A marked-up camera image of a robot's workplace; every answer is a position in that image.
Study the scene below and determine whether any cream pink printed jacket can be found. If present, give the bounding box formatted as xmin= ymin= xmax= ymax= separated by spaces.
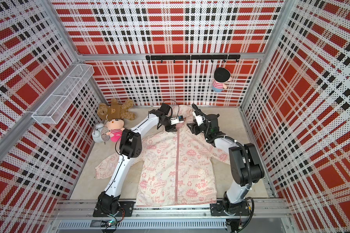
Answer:
xmin=94 ymin=104 xmax=231 ymax=207

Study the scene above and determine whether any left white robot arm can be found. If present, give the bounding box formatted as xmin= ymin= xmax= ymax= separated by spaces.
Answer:
xmin=93 ymin=103 xmax=184 ymax=217

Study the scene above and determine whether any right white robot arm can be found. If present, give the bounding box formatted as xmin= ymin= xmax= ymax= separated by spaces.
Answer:
xmin=187 ymin=111 xmax=265 ymax=216

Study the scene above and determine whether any pink plush doll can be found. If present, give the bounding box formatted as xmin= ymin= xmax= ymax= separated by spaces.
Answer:
xmin=105 ymin=118 xmax=125 ymax=142

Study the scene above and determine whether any brown teddy bear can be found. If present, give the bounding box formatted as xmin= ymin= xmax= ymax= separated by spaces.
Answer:
xmin=97 ymin=98 xmax=136 ymax=121

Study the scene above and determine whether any blue striped hanging doll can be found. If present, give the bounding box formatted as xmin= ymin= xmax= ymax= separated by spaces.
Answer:
xmin=211 ymin=67 xmax=231 ymax=92

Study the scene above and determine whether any pale blue alarm clock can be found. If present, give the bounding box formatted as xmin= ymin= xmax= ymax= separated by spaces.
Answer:
xmin=92 ymin=123 xmax=110 ymax=144

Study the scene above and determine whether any green circuit board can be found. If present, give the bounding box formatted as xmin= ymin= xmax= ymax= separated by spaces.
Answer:
xmin=100 ymin=219 xmax=118 ymax=230

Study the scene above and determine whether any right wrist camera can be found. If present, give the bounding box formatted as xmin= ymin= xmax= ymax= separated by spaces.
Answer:
xmin=193 ymin=110 xmax=207 ymax=126

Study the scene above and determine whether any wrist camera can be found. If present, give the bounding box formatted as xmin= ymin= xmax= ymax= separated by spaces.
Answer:
xmin=193 ymin=110 xmax=207 ymax=126
xmin=170 ymin=115 xmax=184 ymax=125

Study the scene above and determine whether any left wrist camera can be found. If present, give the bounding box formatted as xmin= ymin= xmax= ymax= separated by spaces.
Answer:
xmin=170 ymin=115 xmax=184 ymax=125

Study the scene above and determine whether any black hook rail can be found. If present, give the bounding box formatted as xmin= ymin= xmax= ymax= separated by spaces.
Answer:
xmin=145 ymin=54 xmax=241 ymax=62

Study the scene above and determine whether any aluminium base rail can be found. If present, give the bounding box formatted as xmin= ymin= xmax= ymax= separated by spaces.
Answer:
xmin=47 ymin=198 xmax=296 ymax=233

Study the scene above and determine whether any white wire mesh basket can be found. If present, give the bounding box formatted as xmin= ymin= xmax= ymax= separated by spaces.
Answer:
xmin=32 ymin=64 xmax=94 ymax=124

